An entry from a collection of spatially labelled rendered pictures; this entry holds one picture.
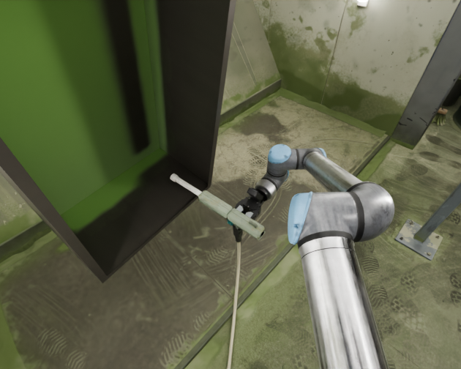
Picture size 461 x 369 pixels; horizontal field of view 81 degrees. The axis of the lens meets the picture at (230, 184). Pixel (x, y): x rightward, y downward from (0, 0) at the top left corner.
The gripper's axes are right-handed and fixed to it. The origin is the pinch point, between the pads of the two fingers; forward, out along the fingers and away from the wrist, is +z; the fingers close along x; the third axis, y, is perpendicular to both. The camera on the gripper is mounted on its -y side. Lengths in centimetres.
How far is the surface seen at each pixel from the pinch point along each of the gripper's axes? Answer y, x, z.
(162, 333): 44, 8, 47
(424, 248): 51, -79, -72
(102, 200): 0, 53, 25
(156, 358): 43, 3, 55
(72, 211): -2, 58, 37
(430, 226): 37, -74, -77
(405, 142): 56, -46, -161
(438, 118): 58, -61, -211
